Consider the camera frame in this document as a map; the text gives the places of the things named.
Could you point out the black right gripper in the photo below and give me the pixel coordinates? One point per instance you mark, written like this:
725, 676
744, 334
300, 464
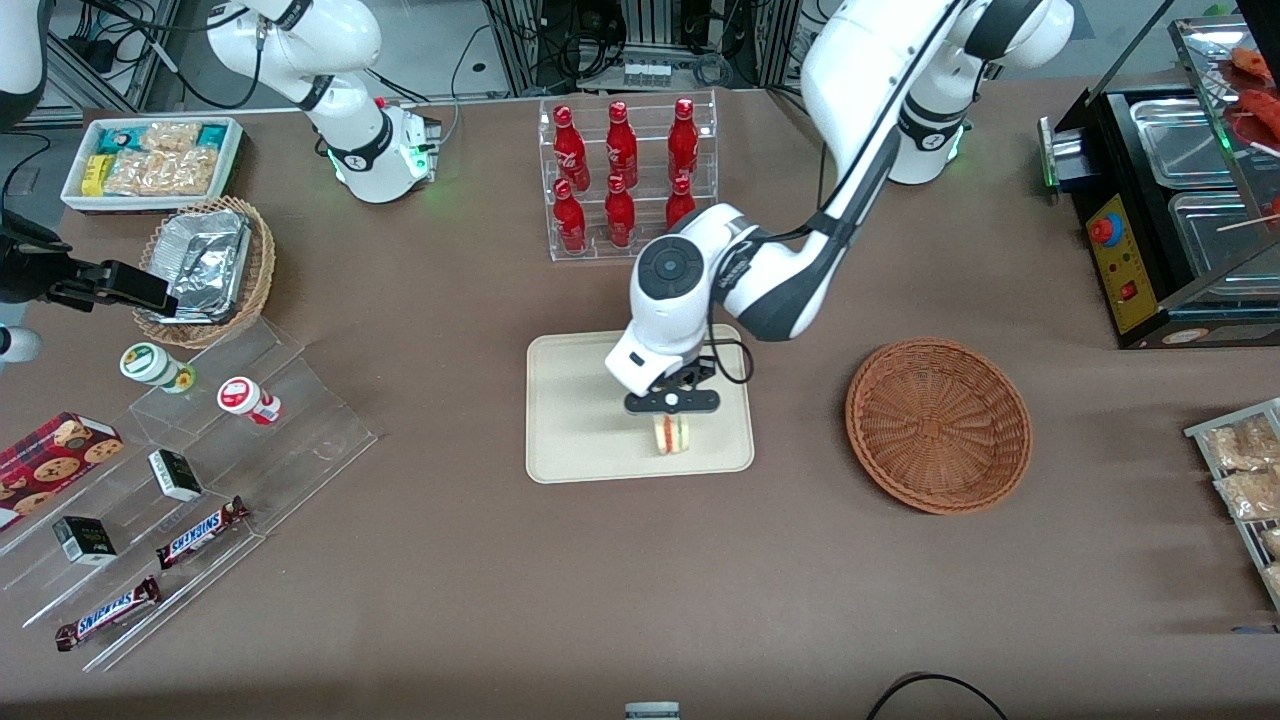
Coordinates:
28, 268

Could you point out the plastic-wrapped triangle sandwich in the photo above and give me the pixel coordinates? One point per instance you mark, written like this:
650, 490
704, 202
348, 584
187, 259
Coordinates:
673, 434

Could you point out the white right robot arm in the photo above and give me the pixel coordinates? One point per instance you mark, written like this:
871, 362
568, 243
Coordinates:
350, 130

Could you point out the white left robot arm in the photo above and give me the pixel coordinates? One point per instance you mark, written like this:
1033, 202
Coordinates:
850, 100

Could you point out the beige plastic tray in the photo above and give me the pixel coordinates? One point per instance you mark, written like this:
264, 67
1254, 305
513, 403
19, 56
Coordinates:
580, 420

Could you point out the light wicker basket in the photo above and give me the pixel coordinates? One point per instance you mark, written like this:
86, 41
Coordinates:
262, 270

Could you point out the round brown wicker basket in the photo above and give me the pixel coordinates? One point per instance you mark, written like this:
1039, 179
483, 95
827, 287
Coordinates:
940, 425

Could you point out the tray of packaged snacks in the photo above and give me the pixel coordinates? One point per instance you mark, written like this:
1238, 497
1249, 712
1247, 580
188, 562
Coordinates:
1235, 545

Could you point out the stacked aluminium foil containers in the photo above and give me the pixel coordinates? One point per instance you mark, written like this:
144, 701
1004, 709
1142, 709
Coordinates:
205, 260

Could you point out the green-lid white cup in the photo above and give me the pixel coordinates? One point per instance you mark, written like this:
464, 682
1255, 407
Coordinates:
150, 364

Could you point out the clear rice cracker bag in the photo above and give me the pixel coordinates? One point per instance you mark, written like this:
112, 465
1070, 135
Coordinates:
190, 170
135, 173
170, 137

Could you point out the yellow snack packet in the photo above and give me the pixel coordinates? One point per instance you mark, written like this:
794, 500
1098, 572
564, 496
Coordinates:
94, 175

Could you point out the clear acrylic bottle rack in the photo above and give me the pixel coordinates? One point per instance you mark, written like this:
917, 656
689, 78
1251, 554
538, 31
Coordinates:
645, 240

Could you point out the teal snack packet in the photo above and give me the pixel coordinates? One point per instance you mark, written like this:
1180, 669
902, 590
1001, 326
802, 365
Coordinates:
115, 140
210, 136

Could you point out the red cola bottle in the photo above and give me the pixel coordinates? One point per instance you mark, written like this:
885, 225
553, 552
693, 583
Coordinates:
570, 155
683, 145
619, 215
621, 150
569, 222
680, 208

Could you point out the red-lid white cup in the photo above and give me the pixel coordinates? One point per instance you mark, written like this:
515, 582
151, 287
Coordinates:
242, 396

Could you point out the white rectangular snack bin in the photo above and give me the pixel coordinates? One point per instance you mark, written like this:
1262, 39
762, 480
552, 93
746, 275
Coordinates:
232, 150

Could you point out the red cookie box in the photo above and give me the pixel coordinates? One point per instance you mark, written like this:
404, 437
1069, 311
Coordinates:
55, 460

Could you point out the small black box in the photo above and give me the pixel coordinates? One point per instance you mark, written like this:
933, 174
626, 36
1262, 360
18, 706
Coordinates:
175, 475
85, 540

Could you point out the clear acrylic step display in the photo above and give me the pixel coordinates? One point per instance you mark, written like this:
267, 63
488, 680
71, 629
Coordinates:
300, 430

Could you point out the black power adapter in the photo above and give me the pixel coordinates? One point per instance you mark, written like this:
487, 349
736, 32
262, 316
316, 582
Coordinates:
90, 50

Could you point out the snickers chocolate bar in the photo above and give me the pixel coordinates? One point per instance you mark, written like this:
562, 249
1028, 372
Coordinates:
108, 613
200, 533

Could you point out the white power strip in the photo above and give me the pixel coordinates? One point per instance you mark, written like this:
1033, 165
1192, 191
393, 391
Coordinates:
647, 72

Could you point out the small grey object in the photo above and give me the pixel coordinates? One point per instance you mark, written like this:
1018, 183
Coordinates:
652, 711

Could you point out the red round knob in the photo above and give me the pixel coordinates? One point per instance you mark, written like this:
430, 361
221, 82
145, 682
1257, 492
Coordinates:
1105, 230

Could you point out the black food warmer appliance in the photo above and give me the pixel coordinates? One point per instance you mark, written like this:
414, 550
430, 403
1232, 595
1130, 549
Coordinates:
1130, 270

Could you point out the stainless steel pan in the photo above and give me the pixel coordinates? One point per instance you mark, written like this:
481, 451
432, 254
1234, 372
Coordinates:
1215, 235
1180, 140

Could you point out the clear snack bag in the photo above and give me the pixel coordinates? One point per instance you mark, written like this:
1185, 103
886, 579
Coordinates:
1250, 495
1240, 445

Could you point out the red fried food skewers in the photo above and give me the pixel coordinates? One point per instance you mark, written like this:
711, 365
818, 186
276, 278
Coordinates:
1258, 105

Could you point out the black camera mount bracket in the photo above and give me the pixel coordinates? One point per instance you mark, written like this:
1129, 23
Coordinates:
690, 375

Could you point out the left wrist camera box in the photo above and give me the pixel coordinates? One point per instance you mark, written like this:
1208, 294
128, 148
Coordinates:
690, 402

